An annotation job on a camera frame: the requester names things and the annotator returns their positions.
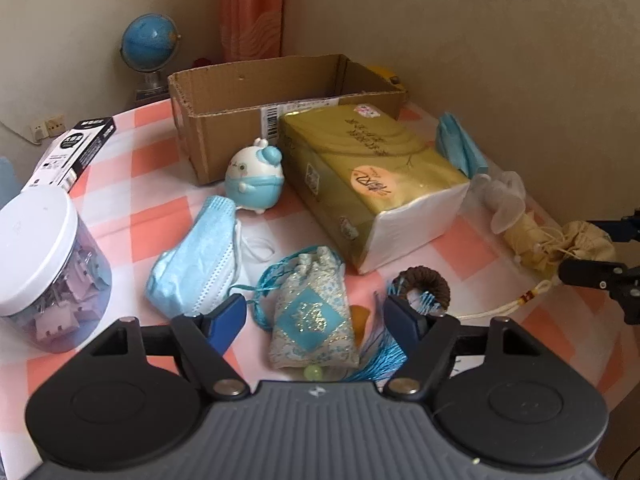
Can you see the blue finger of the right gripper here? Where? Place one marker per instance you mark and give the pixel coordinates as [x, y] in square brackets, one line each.
[620, 282]
[625, 230]

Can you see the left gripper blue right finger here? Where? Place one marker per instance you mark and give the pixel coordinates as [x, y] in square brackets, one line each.
[406, 325]

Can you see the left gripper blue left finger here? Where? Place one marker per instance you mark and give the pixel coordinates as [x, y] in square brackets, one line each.
[221, 326]

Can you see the orange finger cot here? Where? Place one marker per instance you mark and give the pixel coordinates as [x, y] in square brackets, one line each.
[360, 316]

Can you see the brown hair scrunchie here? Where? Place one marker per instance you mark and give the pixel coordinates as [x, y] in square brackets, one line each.
[424, 288]

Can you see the blue face mask stack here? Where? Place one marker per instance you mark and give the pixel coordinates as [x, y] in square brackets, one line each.
[196, 276]

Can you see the blue embroidered sachet pouch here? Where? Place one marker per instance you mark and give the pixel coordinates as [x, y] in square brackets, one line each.
[302, 302]

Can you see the yellow sock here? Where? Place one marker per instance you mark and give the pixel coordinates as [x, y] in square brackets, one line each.
[538, 248]

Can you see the white sock ball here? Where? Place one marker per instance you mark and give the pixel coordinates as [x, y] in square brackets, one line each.
[504, 196]

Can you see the blue white plush toy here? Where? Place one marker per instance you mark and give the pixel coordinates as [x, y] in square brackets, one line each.
[254, 178]

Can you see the cream embroidered sachet pouch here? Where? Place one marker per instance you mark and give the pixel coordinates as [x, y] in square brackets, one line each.
[582, 241]

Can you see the gold tissue paper pack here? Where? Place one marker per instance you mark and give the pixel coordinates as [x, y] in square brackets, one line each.
[378, 189]

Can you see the clear jar white lid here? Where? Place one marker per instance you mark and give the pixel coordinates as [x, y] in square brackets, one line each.
[55, 280]

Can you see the folded blue face mask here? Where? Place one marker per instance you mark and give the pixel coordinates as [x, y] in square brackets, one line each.
[457, 146]

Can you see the brown cardboard box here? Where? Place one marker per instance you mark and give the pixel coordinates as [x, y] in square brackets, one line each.
[222, 108]

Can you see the black white pen box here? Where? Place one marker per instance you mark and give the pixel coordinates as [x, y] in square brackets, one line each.
[71, 154]

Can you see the yellow toy car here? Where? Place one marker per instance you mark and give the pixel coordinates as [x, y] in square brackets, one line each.
[386, 74]

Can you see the blue floral sofa cover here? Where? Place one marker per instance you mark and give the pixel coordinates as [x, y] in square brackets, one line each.
[9, 186]

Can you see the blue desk globe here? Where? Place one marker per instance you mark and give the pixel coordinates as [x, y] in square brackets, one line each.
[148, 44]

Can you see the orange pink curtain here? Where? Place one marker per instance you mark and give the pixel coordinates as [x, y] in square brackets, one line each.
[250, 29]

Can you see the beige wall socket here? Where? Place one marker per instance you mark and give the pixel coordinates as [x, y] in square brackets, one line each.
[55, 125]

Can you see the white wall socket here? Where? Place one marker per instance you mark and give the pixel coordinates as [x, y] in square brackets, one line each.
[38, 131]

